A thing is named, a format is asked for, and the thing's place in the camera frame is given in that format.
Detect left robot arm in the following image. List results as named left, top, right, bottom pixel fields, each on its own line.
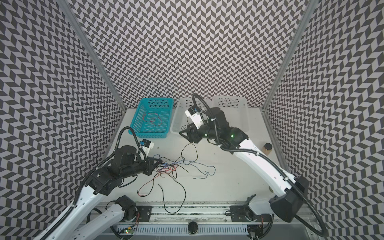
left=36, top=127, right=161, bottom=240

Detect teal plastic basket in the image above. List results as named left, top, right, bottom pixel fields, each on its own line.
left=130, top=98, right=174, bottom=139

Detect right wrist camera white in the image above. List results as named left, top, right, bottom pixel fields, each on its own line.
left=185, top=105, right=205, bottom=129

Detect brown spice bottle black cap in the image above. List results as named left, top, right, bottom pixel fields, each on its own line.
left=262, top=143, right=273, bottom=156

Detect white plastic basket middle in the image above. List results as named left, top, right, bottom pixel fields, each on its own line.
left=170, top=98, right=194, bottom=135

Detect aluminium corner post left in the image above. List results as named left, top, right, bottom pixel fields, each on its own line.
left=56, top=0, right=127, bottom=112

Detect white plastic basket right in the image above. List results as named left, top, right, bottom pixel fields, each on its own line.
left=213, top=96, right=250, bottom=133

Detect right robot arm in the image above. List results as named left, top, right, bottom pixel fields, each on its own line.
left=179, top=93, right=329, bottom=238

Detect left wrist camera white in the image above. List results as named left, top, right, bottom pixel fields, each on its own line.
left=139, top=139, right=155, bottom=156

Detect red blue black wires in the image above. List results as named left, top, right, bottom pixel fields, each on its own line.
left=137, top=143, right=217, bottom=198

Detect aluminium corner post right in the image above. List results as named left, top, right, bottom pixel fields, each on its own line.
left=262, top=0, right=319, bottom=112

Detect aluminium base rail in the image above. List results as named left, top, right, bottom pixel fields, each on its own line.
left=89, top=201, right=271, bottom=236

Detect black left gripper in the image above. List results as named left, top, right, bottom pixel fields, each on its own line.
left=119, top=154, right=163, bottom=179

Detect aluminium corner post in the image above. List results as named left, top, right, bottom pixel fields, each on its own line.
left=262, top=0, right=319, bottom=112
left=56, top=0, right=127, bottom=112

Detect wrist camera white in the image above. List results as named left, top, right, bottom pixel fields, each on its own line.
left=185, top=105, right=205, bottom=129
left=139, top=139, right=155, bottom=156

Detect white plastic basket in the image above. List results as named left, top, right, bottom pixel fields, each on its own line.
left=213, top=96, right=250, bottom=133
left=170, top=98, right=194, bottom=135

